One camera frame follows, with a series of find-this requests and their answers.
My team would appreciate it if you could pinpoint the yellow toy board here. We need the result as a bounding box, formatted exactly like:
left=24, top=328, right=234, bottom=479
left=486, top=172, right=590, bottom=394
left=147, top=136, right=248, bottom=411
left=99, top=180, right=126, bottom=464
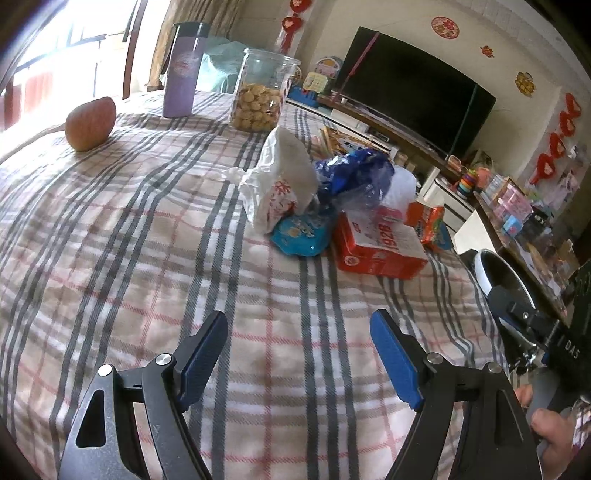
left=302, top=71, right=329, bottom=93

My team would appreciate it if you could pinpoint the rainbow stacking ring toy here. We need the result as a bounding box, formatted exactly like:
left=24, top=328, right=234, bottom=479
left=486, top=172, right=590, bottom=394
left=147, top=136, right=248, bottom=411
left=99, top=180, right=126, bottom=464
left=457, top=168, right=481, bottom=195

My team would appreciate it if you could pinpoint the black flat television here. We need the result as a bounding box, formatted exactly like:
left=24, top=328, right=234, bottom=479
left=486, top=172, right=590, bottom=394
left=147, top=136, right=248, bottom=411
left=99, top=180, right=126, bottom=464
left=333, top=26, right=497, bottom=160

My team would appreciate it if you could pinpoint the red hanging cloth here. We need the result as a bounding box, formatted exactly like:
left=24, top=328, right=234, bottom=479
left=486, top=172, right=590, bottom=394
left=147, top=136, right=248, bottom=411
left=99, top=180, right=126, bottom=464
left=14, top=69, right=56, bottom=116

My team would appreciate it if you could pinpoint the red stick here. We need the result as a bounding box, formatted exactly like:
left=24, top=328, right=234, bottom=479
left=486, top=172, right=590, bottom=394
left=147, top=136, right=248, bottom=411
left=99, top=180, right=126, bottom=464
left=342, top=31, right=382, bottom=101

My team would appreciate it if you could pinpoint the blue plastic bag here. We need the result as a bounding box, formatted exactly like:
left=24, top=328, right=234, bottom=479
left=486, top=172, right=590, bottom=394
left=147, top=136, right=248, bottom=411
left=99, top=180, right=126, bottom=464
left=313, top=150, right=395, bottom=217

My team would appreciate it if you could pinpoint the person's right hand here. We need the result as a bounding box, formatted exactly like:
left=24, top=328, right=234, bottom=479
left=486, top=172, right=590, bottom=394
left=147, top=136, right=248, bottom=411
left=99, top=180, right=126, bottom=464
left=515, top=385, right=581, bottom=480

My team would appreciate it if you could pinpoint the blue snack packet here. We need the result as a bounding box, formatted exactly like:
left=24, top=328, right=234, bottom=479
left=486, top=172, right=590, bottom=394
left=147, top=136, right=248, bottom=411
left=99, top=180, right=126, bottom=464
left=270, top=210, right=336, bottom=257

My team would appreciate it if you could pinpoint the blue toy vehicle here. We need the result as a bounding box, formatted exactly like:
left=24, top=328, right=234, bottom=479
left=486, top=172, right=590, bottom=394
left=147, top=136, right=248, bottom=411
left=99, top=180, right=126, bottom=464
left=288, top=88, right=324, bottom=107

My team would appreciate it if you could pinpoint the clear cookie jar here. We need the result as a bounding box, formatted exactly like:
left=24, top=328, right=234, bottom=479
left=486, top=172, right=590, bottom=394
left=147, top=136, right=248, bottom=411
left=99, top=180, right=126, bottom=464
left=230, top=48, right=302, bottom=134

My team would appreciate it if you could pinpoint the black trash bin white rim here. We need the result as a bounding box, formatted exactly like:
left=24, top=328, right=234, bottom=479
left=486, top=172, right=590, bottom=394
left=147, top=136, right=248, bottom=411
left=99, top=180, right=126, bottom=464
left=473, top=248, right=546, bottom=352

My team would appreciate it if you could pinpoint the marble top side counter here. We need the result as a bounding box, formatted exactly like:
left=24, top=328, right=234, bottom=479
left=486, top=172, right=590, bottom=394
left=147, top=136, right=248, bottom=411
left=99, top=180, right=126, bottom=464
left=471, top=185, right=583, bottom=315

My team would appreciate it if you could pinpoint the colourful children's book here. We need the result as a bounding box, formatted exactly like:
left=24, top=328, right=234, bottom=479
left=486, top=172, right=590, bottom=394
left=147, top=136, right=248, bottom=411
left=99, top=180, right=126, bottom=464
left=318, top=126, right=393, bottom=158

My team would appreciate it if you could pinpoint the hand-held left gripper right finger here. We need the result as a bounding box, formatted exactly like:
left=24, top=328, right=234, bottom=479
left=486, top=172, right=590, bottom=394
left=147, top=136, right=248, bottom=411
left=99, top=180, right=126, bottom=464
left=370, top=309, right=542, bottom=480

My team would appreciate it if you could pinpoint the teal covered sofa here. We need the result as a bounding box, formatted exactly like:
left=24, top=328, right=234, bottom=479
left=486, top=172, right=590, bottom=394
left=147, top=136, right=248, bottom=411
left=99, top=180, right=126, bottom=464
left=196, top=37, right=252, bottom=93

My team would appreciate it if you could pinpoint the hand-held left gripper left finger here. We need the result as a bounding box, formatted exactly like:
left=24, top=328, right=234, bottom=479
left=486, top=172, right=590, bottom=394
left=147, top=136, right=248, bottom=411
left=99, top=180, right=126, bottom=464
left=58, top=310, right=229, bottom=480

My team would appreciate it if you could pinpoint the green stick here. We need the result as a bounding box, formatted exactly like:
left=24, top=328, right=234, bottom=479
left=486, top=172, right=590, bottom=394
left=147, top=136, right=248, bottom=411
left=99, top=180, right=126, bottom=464
left=449, top=87, right=477, bottom=160

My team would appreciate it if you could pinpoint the beige patterned curtain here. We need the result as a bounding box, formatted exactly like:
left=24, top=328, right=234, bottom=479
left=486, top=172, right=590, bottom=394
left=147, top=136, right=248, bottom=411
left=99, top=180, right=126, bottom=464
left=145, top=0, right=241, bottom=90

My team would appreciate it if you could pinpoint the red heart decoration string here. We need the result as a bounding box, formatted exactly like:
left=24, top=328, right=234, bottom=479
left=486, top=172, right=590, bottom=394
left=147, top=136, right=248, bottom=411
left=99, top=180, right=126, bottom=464
left=277, top=0, right=315, bottom=54
left=529, top=92, right=580, bottom=185

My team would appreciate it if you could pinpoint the checked tablecloth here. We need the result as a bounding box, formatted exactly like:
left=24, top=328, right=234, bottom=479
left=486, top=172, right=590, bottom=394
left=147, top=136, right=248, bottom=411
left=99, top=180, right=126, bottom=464
left=0, top=90, right=509, bottom=480

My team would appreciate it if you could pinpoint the purple drink bottle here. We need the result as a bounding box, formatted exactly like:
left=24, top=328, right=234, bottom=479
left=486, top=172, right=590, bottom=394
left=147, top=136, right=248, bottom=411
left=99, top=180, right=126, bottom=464
left=162, top=21, right=211, bottom=119

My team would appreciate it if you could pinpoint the red and white milk carton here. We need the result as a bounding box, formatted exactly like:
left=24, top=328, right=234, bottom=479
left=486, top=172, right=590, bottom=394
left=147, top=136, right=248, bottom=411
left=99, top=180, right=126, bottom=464
left=331, top=208, right=429, bottom=280

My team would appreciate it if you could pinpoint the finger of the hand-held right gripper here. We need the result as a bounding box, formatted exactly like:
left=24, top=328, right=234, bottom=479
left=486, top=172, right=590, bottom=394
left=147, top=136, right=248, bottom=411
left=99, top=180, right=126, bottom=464
left=490, top=290, right=564, bottom=347

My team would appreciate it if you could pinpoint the pink storage box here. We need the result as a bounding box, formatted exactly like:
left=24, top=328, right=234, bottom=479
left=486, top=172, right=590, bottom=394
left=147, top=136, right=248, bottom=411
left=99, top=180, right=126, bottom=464
left=492, top=182, right=534, bottom=227

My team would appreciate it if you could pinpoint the orange snack packet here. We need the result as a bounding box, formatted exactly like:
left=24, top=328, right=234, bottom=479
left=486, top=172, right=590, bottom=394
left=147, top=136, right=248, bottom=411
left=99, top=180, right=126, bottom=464
left=405, top=202, right=455, bottom=252

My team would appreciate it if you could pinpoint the red apple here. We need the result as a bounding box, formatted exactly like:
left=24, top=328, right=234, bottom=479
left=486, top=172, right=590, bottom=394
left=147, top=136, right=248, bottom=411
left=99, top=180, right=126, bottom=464
left=65, top=96, right=117, bottom=152

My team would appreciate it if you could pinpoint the white plastic bag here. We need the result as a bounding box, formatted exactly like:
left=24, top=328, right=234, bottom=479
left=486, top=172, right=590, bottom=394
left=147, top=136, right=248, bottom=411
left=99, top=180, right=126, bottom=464
left=223, top=126, right=321, bottom=236

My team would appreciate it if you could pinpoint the round red wall sticker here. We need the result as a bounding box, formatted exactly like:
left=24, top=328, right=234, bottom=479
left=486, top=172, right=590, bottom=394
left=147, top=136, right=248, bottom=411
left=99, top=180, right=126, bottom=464
left=431, top=16, right=461, bottom=40

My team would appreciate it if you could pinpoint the colourful toy house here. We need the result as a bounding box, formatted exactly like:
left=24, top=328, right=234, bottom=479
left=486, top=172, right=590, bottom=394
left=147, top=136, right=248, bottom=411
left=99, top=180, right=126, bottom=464
left=314, top=56, right=343, bottom=79

